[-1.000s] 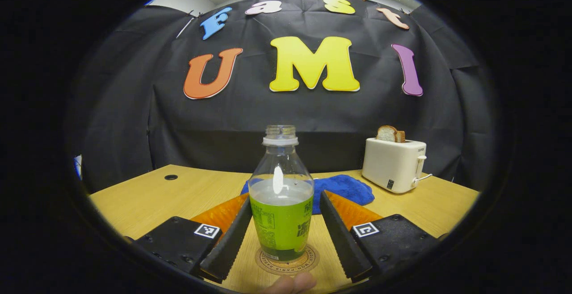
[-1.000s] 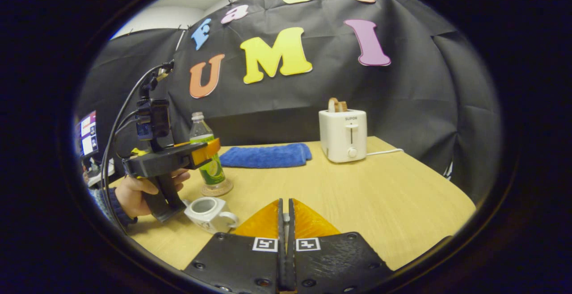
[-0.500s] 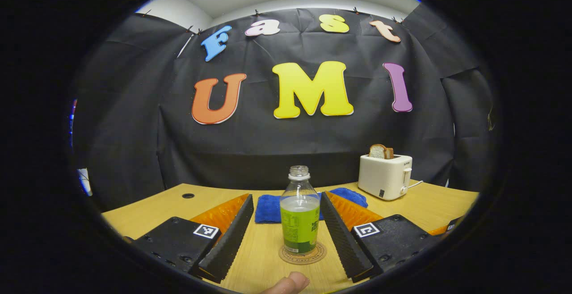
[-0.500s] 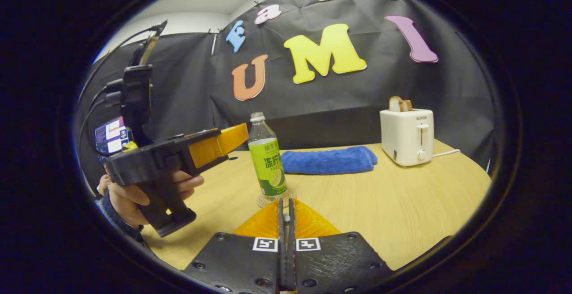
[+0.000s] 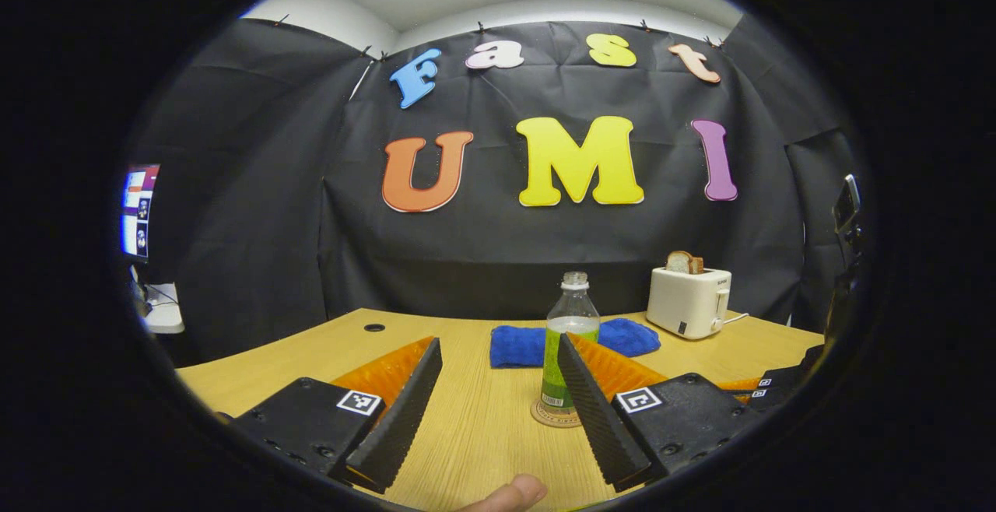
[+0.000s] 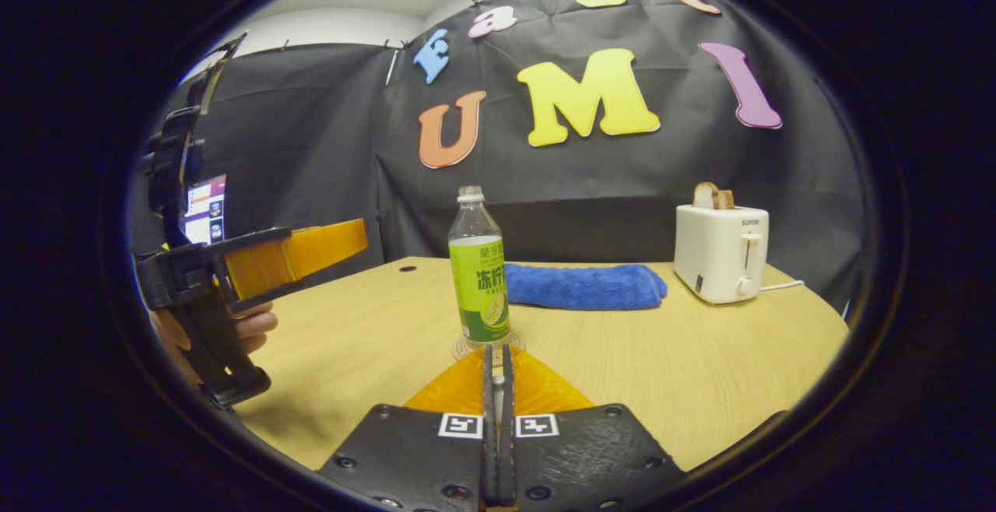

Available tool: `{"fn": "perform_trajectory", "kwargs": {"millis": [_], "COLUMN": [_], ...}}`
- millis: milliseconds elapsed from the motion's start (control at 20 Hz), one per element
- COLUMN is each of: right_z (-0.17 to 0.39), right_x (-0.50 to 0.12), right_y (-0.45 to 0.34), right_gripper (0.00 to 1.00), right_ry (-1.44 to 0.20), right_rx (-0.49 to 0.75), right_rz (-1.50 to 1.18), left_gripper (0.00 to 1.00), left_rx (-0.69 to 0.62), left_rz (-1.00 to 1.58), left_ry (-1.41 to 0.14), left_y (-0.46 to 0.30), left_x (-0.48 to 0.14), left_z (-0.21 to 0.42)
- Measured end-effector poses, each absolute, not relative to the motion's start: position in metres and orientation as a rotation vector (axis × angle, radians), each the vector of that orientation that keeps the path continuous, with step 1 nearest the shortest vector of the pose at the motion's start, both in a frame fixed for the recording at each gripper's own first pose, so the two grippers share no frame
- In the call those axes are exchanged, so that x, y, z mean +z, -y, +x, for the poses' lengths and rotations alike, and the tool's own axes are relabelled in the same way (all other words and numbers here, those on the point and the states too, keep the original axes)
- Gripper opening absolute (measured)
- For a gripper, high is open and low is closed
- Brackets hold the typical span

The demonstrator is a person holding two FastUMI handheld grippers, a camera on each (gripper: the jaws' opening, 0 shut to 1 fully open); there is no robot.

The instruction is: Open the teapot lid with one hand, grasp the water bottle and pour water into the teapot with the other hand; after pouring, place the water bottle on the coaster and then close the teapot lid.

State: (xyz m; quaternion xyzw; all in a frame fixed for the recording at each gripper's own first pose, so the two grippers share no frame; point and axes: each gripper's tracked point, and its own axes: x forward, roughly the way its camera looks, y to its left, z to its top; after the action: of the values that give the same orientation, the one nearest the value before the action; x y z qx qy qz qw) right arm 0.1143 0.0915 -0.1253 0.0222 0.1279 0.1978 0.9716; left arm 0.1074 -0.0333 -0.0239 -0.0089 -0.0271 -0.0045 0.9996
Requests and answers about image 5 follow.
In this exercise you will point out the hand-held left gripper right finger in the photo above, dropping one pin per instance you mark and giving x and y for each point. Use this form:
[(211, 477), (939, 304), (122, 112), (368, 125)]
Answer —
[(595, 419)]

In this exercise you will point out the white toaster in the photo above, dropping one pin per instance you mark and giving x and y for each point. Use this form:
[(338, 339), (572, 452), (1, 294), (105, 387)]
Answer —
[(685, 302)]

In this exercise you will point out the round wooden coaster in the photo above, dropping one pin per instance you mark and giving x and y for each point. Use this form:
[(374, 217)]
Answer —
[(548, 416)]

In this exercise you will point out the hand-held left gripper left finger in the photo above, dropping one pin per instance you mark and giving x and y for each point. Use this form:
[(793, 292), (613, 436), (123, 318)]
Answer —
[(401, 415)]

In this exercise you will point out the bread slice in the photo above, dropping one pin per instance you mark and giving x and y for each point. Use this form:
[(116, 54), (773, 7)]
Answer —
[(681, 263)]

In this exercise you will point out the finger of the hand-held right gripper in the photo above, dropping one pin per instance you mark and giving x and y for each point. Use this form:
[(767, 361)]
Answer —
[(794, 376), (778, 401)]

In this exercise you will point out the white side table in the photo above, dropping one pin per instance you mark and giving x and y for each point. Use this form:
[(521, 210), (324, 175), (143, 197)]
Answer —
[(165, 313)]

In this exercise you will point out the clear water bottle green label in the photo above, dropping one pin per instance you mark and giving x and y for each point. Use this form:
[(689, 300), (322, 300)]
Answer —
[(572, 317)]

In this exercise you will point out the blue towel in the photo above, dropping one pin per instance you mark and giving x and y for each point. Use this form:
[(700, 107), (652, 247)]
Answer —
[(517, 345)]

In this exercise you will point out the computer monitor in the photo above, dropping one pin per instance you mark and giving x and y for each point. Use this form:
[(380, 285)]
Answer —
[(138, 212)]

